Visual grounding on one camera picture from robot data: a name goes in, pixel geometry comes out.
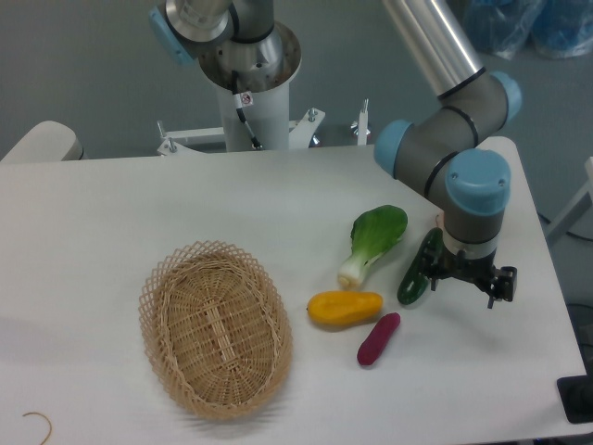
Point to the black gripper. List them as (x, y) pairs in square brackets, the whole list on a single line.
[(437, 264)]

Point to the dark green cucumber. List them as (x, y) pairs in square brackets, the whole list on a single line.
[(409, 289)]

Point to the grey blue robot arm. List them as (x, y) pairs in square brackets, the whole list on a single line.
[(441, 158)]

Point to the green bok choy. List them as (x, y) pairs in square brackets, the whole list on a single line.
[(373, 234)]

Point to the purple sweet potato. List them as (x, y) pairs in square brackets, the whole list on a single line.
[(375, 343)]

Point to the yellow papaya half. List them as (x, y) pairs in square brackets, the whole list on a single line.
[(342, 308)]

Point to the black device at edge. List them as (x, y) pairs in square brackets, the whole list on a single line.
[(576, 398)]

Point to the woven wicker basket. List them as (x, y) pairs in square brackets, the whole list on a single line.
[(215, 330)]

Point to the blue plastic bag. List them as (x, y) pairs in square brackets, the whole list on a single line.
[(558, 29)]

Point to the beige chair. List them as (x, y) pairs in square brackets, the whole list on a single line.
[(48, 141)]

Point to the white frame leg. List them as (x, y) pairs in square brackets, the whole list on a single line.
[(573, 210)]

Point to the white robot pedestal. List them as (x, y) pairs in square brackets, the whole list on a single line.
[(252, 86)]

